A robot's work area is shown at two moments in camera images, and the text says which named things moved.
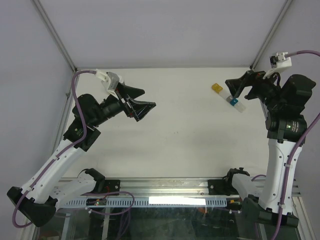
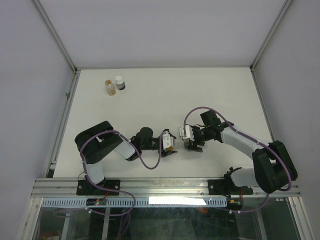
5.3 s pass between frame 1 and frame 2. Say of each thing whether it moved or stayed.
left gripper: moved
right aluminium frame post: stayed
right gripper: moved
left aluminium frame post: stayed
